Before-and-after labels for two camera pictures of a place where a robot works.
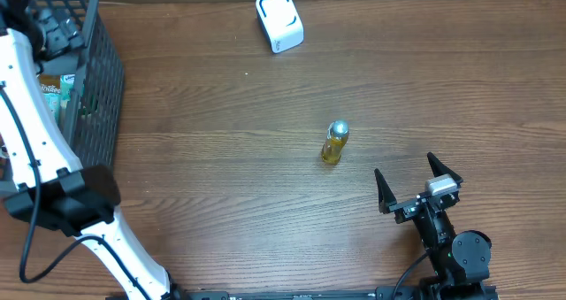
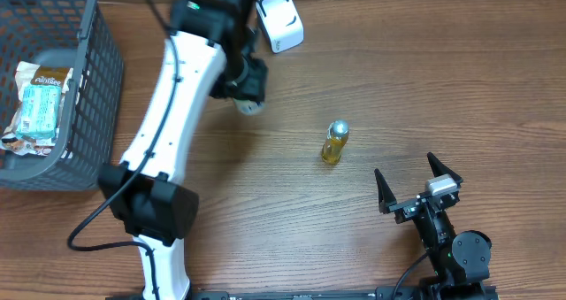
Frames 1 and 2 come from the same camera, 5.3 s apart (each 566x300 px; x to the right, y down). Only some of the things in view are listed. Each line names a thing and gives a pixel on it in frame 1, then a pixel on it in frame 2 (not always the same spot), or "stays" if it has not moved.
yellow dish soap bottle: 338,133 stays
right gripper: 406,208 stays
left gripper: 61,35 -> 251,88
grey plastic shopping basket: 93,104 stays
